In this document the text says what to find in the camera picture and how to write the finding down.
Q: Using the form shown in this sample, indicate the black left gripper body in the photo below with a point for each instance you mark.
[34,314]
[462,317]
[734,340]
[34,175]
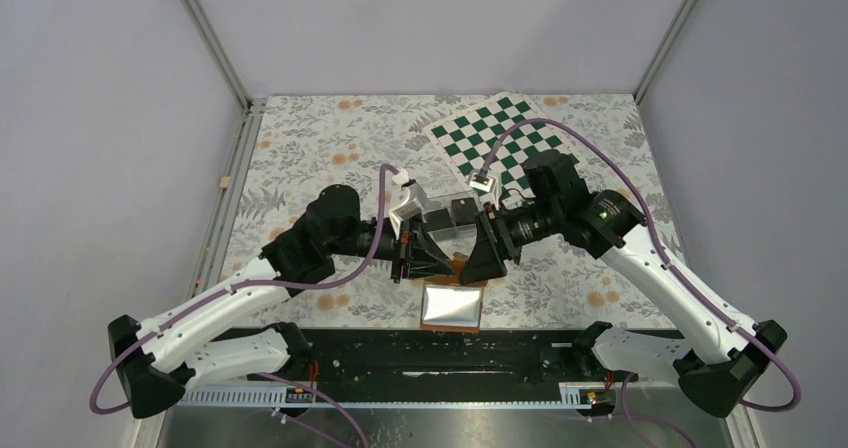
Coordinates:
[401,248]

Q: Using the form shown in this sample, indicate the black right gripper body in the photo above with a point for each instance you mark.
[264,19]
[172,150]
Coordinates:
[503,231]

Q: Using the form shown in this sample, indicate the brown leather card holder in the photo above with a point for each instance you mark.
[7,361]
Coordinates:
[449,306]

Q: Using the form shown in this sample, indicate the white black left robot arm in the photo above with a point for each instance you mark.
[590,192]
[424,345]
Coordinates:
[159,359]

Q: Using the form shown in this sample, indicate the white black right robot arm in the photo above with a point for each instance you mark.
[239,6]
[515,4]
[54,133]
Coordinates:
[719,355]

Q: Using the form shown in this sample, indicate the clear acrylic card box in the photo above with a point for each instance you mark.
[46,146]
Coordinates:
[444,201]

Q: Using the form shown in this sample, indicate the black VIP credit card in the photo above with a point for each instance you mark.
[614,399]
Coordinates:
[438,220]

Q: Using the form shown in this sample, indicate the green white checkered mat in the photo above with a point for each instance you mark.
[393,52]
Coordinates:
[464,140]

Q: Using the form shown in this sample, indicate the floral patterned table cloth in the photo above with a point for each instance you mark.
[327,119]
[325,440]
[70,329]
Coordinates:
[306,143]

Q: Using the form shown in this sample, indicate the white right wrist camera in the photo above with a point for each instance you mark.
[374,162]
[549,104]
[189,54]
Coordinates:
[489,187]

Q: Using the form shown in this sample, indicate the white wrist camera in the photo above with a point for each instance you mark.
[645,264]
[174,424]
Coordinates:
[489,187]
[410,202]

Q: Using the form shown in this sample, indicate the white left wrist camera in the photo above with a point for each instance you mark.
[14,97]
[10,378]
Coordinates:
[410,202]

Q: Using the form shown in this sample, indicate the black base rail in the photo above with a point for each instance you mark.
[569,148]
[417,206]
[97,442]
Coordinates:
[373,364]

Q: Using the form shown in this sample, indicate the white slotted cable duct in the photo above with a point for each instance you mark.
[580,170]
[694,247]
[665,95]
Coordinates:
[564,396]

